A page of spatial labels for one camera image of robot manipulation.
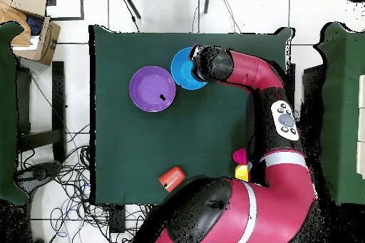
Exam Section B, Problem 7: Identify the black chair frame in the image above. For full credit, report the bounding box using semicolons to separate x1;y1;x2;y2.
15;61;66;164
284;63;324;147

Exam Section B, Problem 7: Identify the dark green tablecloth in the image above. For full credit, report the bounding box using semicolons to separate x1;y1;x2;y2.
88;24;296;207

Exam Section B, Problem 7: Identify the large blue bowl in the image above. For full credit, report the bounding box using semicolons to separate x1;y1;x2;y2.
170;46;208;91

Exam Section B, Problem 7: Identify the blue cloth bundle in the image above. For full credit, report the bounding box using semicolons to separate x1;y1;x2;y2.
25;16;44;36

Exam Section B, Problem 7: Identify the blue cable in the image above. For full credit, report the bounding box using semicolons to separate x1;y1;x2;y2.
51;208;69;239

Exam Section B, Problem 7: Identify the cardboard box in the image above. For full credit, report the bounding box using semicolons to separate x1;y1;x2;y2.
0;0;61;67

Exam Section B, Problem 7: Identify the tangle of cables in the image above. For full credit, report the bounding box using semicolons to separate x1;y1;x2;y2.
16;123;149;243

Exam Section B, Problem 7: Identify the black power strip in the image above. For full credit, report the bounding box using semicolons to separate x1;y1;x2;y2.
108;204;127;234

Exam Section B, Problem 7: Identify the orange cup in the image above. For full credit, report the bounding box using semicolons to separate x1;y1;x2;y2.
158;165;187;193

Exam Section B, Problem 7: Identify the purple bowl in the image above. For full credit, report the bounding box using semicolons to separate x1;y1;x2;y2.
128;65;177;113

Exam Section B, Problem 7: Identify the pink cup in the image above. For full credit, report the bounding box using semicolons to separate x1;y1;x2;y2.
232;147;249;165

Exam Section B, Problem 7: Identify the yellow cup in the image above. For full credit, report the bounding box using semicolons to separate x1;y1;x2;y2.
234;164;251;183

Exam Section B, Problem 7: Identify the white board black frame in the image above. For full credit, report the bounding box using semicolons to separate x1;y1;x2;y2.
45;0;85;21

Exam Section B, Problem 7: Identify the green covered side table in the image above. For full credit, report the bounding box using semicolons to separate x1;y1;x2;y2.
0;21;29;205
313;21;365;205

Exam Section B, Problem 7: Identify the dark grey stand base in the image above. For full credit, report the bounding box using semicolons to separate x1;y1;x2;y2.
15;162;62;195

